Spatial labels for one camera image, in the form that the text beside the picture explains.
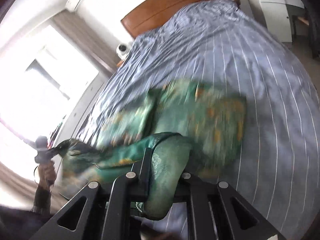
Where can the green patterned silk garment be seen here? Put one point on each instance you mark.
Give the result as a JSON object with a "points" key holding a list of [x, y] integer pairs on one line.
{"points": [[188, 125]]}

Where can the left forearm dark sleeve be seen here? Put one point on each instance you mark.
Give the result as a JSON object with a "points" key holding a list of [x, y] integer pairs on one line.
{"points": [[42, 200]]}

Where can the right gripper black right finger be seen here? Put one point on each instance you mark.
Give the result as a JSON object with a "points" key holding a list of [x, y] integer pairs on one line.
{"points": [[218, 211]]}

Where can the orange wooden nightstand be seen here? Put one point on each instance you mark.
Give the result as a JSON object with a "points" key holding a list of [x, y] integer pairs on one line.
{"points": [[119, 64]]}

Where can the beige window curtain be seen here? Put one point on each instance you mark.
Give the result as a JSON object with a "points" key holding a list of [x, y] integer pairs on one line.
{"points": [[87, 40]]}

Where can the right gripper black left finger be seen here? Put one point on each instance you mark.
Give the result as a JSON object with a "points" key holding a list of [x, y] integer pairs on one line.
{"points": [[102, 212]]}

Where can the person's left hand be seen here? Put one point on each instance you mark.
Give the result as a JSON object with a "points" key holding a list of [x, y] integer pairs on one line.
{"points": [[47, 175]]}

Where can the blue checked bed cover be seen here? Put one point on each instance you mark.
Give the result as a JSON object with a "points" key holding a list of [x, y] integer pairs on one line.
{"points": [[215, 42]]}

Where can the white dresser with drawers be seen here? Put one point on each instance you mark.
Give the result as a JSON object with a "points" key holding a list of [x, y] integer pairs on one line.
{"points": [[279, 17]]}

